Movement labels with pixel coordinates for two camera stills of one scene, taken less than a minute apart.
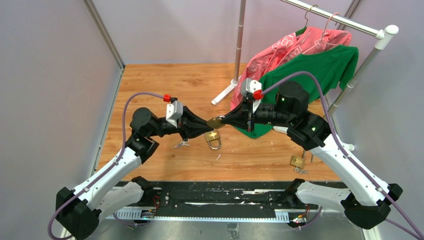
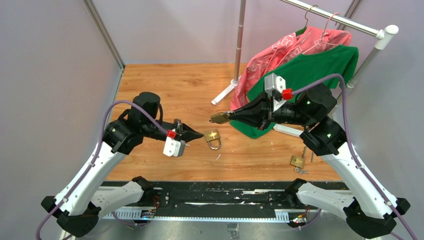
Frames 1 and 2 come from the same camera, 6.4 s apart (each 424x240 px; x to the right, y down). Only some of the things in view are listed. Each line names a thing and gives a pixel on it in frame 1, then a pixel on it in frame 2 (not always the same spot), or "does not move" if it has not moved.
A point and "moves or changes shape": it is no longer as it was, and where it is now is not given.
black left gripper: x=189 y=125 -> x=186 y=133
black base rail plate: x=258 y=201 does not move
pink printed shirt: x=307 y=40 does not move
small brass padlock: x=211 y=135 does not move
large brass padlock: x=215 y=123 moves or changes shape
